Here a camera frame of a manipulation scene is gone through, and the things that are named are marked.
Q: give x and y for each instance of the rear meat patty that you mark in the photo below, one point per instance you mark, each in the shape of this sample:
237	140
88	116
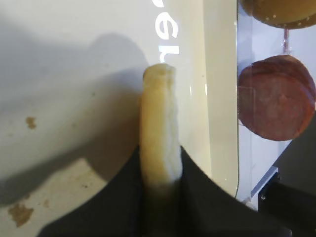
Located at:
297	69

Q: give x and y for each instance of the bun slice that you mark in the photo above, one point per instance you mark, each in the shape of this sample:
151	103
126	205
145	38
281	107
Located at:
160	153

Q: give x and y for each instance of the middle meat patty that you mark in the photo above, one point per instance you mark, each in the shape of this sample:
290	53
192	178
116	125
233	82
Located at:
284	93

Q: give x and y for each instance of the metal baking tray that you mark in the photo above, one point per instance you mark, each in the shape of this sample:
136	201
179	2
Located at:
70	79

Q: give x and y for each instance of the meat patty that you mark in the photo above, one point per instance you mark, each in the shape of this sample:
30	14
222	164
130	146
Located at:
245	113
297	69
284	93

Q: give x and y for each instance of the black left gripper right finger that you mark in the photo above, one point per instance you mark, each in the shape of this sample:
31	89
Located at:
205	210

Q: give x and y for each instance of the black right gripper housing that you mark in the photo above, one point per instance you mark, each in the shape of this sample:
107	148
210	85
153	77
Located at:
290	196

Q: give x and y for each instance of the sesame top bun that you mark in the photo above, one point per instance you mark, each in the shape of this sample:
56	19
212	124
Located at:
285	14

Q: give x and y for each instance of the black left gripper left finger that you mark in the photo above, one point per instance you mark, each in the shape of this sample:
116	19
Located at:
115	211

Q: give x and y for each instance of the front meat patty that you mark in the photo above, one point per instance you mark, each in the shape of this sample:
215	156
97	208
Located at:
245	113

